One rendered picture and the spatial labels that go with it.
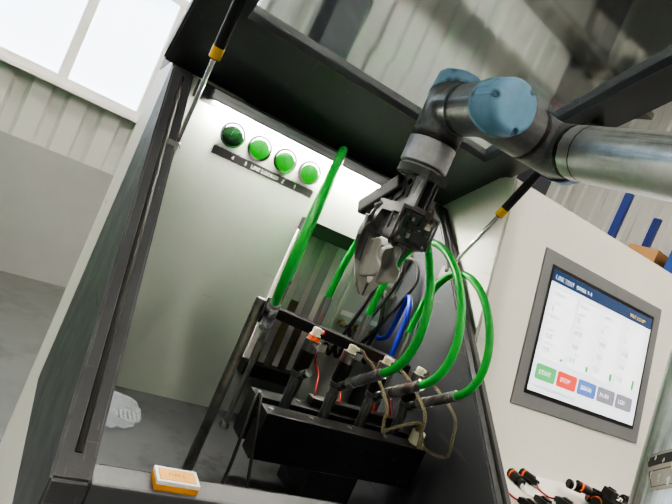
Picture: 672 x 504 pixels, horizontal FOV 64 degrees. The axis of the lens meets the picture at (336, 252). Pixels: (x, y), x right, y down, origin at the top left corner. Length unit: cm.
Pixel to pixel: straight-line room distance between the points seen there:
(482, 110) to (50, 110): 420
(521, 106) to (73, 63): 416
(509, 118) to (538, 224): 56
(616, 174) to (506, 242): 51
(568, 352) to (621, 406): 24
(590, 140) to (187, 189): 72
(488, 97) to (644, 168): 20
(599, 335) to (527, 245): 32
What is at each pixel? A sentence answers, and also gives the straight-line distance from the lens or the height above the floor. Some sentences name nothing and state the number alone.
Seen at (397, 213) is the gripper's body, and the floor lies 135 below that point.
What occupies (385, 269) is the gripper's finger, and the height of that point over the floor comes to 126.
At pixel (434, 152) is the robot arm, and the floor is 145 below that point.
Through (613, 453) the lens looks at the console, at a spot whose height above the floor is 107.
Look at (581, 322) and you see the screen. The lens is 137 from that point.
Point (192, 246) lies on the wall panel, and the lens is 111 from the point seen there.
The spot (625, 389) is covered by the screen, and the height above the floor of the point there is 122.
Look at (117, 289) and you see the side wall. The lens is 73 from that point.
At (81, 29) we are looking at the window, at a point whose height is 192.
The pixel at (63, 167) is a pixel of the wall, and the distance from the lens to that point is 471.
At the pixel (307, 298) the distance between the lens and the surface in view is 119.
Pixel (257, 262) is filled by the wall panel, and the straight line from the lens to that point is 115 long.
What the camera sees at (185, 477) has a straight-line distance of 68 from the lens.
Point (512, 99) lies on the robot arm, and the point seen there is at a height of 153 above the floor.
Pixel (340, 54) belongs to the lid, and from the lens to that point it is 102.
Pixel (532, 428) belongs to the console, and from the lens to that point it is 129.
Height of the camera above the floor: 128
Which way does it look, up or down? 2 degrees down
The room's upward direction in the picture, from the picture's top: 24 degrees clockwise
